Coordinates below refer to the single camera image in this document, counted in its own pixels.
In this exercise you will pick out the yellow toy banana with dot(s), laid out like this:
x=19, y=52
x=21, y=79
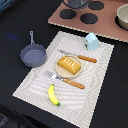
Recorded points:
x=52, y=96

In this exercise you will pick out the fork with wooden handle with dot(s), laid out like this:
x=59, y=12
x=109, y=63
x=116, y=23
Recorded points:
x=66, y=80

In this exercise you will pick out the beige bowl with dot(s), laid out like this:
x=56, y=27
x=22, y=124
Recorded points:
x=122, y=14

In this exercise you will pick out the grey toy pot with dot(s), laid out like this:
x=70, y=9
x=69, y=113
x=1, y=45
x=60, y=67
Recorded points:
x=76, y=4

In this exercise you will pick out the knife with wooden handle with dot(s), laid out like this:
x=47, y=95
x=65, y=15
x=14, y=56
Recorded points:
x=79, y=56

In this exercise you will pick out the light blue milk carton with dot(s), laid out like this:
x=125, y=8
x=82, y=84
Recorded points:
x=91, y=42

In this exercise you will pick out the beige woven placemat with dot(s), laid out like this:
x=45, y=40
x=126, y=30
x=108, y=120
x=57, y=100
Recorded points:
x=76, y=105

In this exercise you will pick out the grey toy pan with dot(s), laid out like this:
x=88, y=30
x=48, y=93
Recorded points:
x=33, y=55

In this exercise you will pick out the orange toy bread loaf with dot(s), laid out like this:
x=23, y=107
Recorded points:
x=69, y=65

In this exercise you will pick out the round wooden plate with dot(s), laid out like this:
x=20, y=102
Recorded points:
x=64, y=73

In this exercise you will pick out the black stove burner disc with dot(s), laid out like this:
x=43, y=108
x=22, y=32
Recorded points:
x=96, y=5

